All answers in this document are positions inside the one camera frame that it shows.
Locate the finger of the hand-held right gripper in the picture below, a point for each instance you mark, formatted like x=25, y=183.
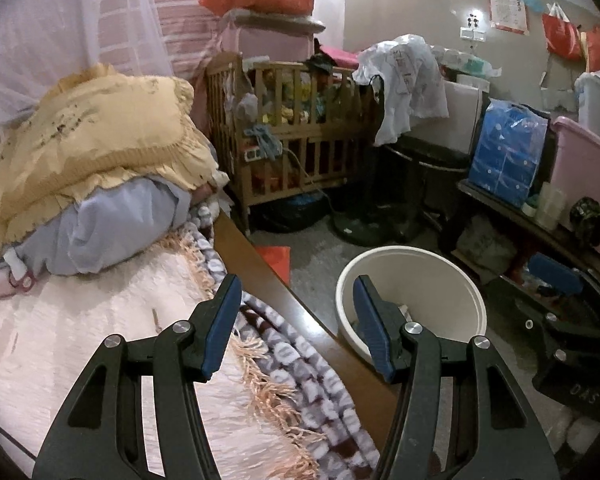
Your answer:
x=555, y=272
x=550, y=332

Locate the red paper sheet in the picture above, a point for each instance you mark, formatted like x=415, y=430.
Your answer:
x=277, y=260

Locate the red white wall poster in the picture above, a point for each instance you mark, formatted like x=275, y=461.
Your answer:
x=507, y=7

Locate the dark wooden bench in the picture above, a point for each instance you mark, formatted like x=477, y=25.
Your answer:
x=485, y=197

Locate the yellow knitted blanket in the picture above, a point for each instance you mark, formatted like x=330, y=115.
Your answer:
x=105, y=125

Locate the camouflage cap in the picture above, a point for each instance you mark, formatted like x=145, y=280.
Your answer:
x=587, y=220

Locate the white pill bottle pink label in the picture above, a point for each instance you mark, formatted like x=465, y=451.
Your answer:
x=17, y=265

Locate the white wall socket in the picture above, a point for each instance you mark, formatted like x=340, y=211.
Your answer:
x=472, y=33

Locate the white mosquito net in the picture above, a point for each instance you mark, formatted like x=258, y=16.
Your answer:
x=55, y=20

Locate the stack of clear cups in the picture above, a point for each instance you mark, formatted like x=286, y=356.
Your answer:
x=550, y=205

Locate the white plastic bucket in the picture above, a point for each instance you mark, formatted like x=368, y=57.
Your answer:
x=430, y=280

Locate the floral plush blanket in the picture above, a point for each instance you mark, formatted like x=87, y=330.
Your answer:
x=300, y=360

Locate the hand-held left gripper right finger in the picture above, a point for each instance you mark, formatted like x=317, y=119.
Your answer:
x=375, y=330

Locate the grey fleece blanket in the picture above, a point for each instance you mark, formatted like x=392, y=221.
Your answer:
x=120, y=220

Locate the wooden baby crib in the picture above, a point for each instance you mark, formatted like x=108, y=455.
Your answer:
x=275, y=66

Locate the white cardboard box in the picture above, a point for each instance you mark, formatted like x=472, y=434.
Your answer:
x=460, y=115

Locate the blue tissue package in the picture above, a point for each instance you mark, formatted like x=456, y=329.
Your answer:
x=505, y=155

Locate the pink plastic tub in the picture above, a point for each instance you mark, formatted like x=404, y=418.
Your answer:
x=590, y=160

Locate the pink box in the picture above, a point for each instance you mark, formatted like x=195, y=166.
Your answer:
x=275, y=45

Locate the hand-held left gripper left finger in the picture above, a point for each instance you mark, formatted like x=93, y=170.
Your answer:
x=220, y=330

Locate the black pedestal stand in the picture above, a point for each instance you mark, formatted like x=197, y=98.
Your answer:
x=420, y=155

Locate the pink fringed bedspread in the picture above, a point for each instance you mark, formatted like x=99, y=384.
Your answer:
x=80, y=320

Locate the white plastic bag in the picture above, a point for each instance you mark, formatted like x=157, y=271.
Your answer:
x=405, y=85

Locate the wooden bed frame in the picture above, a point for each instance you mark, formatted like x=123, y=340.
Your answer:
x=280, y=280

